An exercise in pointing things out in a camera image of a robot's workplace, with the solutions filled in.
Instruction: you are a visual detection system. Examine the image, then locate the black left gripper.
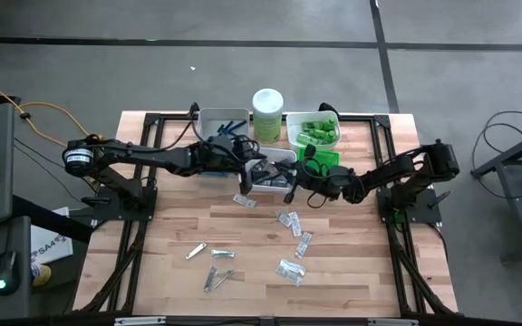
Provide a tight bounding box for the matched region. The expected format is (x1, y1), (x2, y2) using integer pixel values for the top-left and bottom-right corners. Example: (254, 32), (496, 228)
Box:
(188, 135), (274, 196)

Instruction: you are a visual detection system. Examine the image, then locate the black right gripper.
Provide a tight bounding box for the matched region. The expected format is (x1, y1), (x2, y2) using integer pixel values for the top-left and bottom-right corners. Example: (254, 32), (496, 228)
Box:
(274, 158), (362, 205)

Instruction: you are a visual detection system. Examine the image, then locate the white perforated plastic basket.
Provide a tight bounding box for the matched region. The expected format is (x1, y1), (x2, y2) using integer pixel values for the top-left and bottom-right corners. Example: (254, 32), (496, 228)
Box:
(236, 144), (297, 195)

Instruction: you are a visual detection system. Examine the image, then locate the green perforated plastic basket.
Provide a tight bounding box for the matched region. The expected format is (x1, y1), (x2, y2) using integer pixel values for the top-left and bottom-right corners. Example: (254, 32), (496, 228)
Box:
(295, 147), (341, 183)

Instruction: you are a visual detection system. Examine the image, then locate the white plastic bin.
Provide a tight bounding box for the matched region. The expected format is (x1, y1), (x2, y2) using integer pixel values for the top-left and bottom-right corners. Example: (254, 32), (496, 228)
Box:
(285, 110), (343, 153)
(196, 107), (251, 149)

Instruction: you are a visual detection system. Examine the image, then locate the green white disinfecting wipes canister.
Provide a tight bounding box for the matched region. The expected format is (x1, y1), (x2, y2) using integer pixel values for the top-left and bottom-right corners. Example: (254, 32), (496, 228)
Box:
(251, 88), (285, 145)

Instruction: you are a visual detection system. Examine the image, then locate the black desk leg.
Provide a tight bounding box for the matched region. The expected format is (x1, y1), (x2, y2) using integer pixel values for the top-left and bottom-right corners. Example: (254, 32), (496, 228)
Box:
(11, 194), (94, 244)

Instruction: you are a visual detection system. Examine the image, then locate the white printed paper sheet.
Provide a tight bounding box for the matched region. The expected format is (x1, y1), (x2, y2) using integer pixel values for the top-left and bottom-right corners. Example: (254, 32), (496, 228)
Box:
(29, 206), (74, 264)

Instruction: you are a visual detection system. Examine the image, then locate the black equipment stand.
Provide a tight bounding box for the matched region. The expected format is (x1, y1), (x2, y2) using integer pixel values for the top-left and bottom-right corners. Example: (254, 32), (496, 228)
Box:
(469, 124), (522, 264)

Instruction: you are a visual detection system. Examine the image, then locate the yellow white cup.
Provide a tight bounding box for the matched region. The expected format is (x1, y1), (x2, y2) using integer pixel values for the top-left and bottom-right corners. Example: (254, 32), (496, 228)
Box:
(31, 263), (53, 287)

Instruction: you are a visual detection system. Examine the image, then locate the black computer mouse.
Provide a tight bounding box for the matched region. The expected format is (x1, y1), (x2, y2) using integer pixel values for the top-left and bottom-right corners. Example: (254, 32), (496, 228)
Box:
(0, 250), (21, 296)

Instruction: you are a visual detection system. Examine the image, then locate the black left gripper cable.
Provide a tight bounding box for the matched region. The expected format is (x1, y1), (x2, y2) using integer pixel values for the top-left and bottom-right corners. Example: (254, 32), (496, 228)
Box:
(163, 112), (262, 159)

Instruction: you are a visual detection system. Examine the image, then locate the yellow extension cable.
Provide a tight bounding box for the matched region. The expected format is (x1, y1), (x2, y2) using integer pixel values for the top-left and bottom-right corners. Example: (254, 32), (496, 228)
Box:
(0, 74), (106, 149)

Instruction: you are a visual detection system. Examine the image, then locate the black floor cable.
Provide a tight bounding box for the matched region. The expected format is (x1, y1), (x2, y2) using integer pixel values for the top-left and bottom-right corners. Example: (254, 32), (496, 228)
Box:
(469, 110), (522, 227)

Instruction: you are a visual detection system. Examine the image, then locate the silver bracket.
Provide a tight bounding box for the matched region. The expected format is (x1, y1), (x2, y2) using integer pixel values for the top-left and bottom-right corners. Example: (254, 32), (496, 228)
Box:
(368, 318), (419, 326)
(114, 316), (167, 326)

